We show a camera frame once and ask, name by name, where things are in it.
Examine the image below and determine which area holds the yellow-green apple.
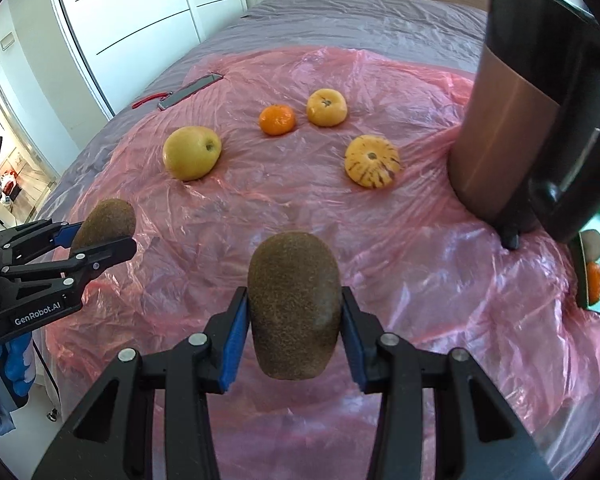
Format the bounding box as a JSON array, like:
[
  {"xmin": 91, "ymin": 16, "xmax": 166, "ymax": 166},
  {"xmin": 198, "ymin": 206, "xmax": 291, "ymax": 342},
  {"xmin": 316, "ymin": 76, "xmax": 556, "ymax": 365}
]
[{"xmin": 162, "ymin": 126, "xmax": 223, "ymax": 182}]

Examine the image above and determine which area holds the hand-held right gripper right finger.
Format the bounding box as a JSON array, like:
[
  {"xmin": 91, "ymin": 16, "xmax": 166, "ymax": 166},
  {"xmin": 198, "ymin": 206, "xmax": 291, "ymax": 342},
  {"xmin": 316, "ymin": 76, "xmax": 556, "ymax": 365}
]
[{"xmin": 340, "ymin": 286, "xmax": 556, "ymax": 480}]

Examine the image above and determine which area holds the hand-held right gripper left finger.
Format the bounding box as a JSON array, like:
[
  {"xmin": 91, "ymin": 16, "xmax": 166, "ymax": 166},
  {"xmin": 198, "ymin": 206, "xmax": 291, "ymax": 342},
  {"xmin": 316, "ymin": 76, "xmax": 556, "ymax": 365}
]
[{"xmin": 30, "ymin": 286, "xmax": 251, "ymax": 480}]

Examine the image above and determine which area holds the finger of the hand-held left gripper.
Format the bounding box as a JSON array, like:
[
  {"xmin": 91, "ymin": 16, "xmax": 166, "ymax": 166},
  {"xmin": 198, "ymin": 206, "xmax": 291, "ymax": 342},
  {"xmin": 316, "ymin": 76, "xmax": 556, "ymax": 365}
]
[
  {"xmin": 1, "ymin": 237, "xmax": 137, "ymax": 312},
  {"xmin": 0, "ymin": 219, "xmax": 83, "ymax": 268}
]

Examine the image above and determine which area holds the orange mandarin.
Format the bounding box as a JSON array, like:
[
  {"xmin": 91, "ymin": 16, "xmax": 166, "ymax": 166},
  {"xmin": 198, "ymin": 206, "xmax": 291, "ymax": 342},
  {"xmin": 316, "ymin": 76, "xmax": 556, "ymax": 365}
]
[
  {"xmin": 258, "ymin": 104, "xmax": 297, "ymax": 136},
  {"xmin": 586, "ymin": 261, "xmax": 600, "ymax": 306}
]

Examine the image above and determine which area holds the person's left hand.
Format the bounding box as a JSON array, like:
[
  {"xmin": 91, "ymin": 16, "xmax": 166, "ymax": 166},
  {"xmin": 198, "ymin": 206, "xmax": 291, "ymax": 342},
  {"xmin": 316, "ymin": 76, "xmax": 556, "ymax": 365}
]
[{"xmin": 0, "ymin": 332, "xmax": 36, "ymax": 433}]

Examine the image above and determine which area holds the pink plastic sheet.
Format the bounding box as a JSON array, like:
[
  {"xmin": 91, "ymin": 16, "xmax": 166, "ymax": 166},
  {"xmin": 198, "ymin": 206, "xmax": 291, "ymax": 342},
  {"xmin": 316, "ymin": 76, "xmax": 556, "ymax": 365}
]
[{"xmin": 45, "ymin": 45, "xmax": 600, "ymax": 453}]

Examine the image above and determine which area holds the copper and black electric kettle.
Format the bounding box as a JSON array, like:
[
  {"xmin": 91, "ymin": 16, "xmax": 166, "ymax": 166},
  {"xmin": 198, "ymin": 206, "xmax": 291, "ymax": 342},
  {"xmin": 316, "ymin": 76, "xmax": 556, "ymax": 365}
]
[{"xmin": 447, "ymin": 0, "xmax": 600, "ymax": 251}]

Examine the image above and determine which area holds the striped pepino melon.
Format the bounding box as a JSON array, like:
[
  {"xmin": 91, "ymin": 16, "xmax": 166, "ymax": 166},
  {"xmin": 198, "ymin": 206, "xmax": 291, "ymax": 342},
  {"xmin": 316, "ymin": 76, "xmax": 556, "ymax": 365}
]
[{"xmin": 344, "ymin": 135, "xmax": 401, "ymax": 190}]

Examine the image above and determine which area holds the white wardrobe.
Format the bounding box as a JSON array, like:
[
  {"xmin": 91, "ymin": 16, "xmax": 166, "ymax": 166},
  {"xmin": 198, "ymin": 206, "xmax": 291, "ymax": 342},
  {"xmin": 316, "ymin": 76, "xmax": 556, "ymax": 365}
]
[{"xmin": 50, "ymin": 0, "xmax": 281, "ymax": 116}]

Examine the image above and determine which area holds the brown kiwi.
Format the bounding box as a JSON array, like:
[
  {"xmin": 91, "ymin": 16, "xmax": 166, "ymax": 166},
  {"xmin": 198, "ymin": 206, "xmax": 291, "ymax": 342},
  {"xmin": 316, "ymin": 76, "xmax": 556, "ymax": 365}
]
[
  {"xmin": 247, "ymin": 231, "xmax": 342, "ymax": 380},
  {"xmin": 70, "ymin": 199, "xmax": 136, "ymax": 261},
  {"xmin": 580, "ymin": 230, "xmax": 600, "ymax": 263}
]

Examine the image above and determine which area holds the thin metal stand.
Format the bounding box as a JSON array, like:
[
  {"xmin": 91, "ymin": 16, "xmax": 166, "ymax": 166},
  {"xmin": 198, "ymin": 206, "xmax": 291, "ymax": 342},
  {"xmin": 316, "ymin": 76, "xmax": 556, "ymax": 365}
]
[{"xmin": 30, "ymin": 330, "xmax": 62, "ymax": 425}]

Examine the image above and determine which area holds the red lanyard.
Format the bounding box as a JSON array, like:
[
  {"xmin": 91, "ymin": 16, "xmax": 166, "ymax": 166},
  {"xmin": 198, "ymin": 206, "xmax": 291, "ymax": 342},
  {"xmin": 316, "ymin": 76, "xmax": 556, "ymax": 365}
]
[{"xmin": 131, "ymin": 91, "xmax": 173, "ymax": 109}]

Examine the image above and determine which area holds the black smartphone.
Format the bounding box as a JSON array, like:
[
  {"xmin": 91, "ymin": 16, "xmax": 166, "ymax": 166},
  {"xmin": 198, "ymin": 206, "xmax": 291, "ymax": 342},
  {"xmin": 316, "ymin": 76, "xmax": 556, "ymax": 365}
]
[{"xmin": 158, "ymin": 73, "xmax": 224, "ymax": 110}]

